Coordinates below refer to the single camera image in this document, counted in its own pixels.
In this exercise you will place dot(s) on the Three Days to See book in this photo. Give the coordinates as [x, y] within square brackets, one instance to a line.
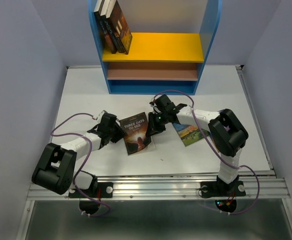
[135, 128]

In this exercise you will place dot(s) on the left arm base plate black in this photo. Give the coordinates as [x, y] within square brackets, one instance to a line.
[93, 191]

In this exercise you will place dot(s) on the A Tale of Two Cities book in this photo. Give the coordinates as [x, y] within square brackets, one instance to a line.
[103, 27]

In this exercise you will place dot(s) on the floral cover book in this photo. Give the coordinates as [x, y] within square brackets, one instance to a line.
[106, 9]

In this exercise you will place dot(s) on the Animal Farm book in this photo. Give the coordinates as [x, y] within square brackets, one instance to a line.
[188, 134]

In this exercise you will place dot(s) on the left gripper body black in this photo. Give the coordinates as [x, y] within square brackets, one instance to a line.
[116, 133]

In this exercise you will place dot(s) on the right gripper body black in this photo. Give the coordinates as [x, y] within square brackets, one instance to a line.
[163, 120]

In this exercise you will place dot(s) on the aluminium mounting rail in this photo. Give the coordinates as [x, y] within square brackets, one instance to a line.
[156, 188]

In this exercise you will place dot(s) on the red white cover book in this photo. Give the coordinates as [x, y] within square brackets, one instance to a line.
[121, 26]

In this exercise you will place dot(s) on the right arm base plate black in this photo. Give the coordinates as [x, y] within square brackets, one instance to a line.
[214, 189]

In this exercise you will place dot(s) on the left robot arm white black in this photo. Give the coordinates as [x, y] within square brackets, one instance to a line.
[56, 166]

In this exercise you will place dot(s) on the blue yellow wooden bookshelf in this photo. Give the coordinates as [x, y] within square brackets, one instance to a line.
[156, 61]

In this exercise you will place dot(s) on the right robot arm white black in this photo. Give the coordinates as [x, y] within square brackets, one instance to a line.
[227, 139]

